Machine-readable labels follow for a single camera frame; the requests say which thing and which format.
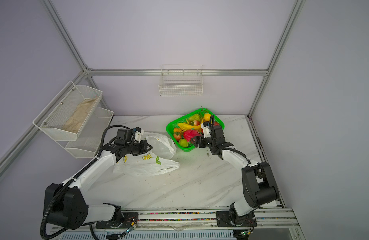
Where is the green plastic fruit basket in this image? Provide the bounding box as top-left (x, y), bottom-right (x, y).
top-left (166, 108), bottom-right (225, 153)

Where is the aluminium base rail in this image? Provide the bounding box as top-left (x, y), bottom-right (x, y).
top-left (57, 208), bottom-right (305, 240)

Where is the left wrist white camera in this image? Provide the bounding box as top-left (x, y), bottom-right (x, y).
top-left (133, 127), bottom-right (144, 142)

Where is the wrist white camera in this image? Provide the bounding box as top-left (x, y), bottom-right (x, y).
top-left (201, 122), bottom-right (211, 138)
top-left (133, 127), bottom-right (144, 142)

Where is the fake green starfruit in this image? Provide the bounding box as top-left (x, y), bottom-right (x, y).
top-left (188, 114), bottom-right (201, 122)

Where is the beige cloth in bin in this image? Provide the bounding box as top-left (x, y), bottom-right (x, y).
top-left (62, 97), bottom-right (98, 134)

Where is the fake pink dragon fruit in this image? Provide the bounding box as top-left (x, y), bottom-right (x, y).
top-left (182, 129), bottom-right (202, 143)

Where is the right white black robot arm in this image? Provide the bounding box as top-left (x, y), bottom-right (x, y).
top-left (191, 122), bottom-right (280, 227)

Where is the upper white mesh shelf bin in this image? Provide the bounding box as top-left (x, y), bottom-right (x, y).
top-left (32, 81), bottom-right (102, 142)

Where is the fake yellow banana bunch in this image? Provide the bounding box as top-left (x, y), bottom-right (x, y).
top-left (177, 119), bottom-right (203, 131)

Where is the fake green apple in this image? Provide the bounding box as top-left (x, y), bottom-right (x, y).
top-left (178, 139), bottom-right (189, 148)

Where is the white mesh shelf bin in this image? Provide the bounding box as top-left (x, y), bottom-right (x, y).
top-left (58, 107), bottom-right (113, 159)
top-left (32, 81), bottom-right (102, 142)

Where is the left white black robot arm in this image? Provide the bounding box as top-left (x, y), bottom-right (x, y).
top-left (40, 125), bottom-right (152, 240)

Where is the white plastic bag lemon print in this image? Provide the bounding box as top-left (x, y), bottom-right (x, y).
top-left (113, 132), bottom-right (180, 177)

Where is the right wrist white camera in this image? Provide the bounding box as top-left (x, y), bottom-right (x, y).
top-left (201, 122), bottom-right (211, 138)

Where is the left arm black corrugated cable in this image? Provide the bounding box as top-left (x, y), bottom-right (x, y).
top-left (39, 124), bottom-right (131, 240)

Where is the lower white mesh shelf bin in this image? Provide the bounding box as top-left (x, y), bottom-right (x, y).
top-left (58, 107), bottom-right (113, 159)

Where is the fake orange persimmon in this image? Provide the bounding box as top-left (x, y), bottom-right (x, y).
top-left (173, 128), bottom-right (182, 133)

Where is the white wire wall basket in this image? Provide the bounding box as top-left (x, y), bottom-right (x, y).
top-left (158, 65), bottom-right (204, 97)

